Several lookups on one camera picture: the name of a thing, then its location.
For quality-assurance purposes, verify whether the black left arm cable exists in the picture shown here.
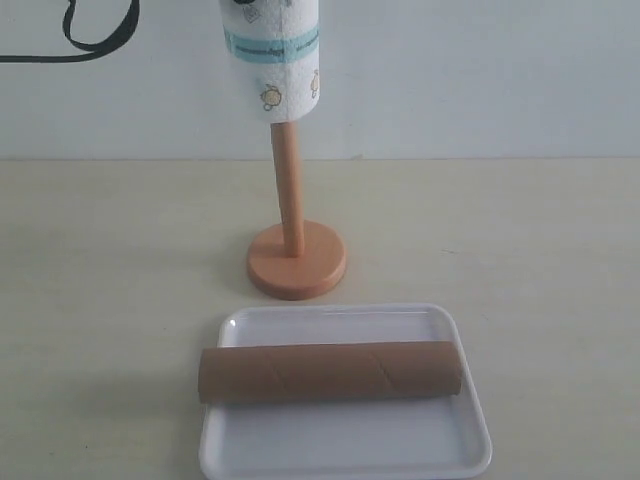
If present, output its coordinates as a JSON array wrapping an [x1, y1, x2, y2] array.
[[0, 0, 141, 64]]

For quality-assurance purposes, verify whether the wooden paper towel holder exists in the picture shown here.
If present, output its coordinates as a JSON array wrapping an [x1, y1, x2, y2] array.
[[246, 122, 347, 301]]

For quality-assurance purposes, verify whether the patterned white paper towel roll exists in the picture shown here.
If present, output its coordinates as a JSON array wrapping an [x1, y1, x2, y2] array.
[[219, 0, 320, 124]]

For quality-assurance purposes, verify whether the brown cardboard tube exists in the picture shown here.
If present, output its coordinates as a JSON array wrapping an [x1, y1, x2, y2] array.
[[197, 341, 464, 404]]

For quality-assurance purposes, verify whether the white rectangular plastic tray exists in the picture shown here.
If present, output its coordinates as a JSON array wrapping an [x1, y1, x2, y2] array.
[[199, 303, 493, 479]]

